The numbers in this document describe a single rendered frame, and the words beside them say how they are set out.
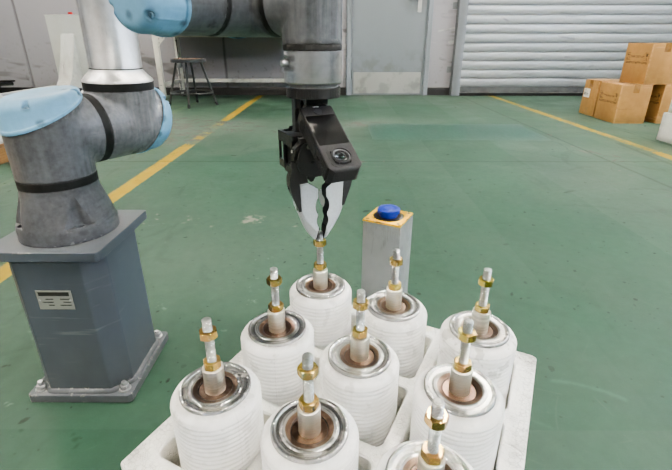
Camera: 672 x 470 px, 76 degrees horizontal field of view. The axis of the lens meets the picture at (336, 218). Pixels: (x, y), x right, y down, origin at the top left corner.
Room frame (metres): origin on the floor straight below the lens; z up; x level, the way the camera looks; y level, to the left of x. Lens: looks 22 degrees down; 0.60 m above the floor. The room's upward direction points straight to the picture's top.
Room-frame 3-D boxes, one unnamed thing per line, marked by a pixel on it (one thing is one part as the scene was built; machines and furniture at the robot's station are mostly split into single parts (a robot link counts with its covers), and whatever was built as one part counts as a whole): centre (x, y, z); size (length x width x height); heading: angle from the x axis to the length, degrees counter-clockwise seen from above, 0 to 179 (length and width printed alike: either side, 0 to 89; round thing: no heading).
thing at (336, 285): (0.57, 0.02, 0.25); 0.08 x 0.08 x 0.01
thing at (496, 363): (0.46, -0.19, 0.16); 0.10 x 0.10 x 0.18
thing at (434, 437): (0.25, -0.08, 0.30); 0.01 x 0.01 x 0.08
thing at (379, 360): (0.41, -0.03, 0.25); 0.08 x 0.08 x 0.01
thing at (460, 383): (0.36, -0.13, 0.26); 0.02 x 0.02 x 0.03
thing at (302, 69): (0.58, 0.03, 0.57); 0.08 x 0.08 x 0.05
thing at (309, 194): (0.58, 0.05, 0.38); 0.06 x 0.03 x 0.09; 25
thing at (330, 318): (0.57, 0.02, 0.16); 0.10 x 0.10 x 0.18
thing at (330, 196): (0.60, 0.02, 0.38); 0.06 x 0.03 x 0.09; 25
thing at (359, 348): (0.41, -0.03, 0.26); 0.02 x 0.02 x 0.03
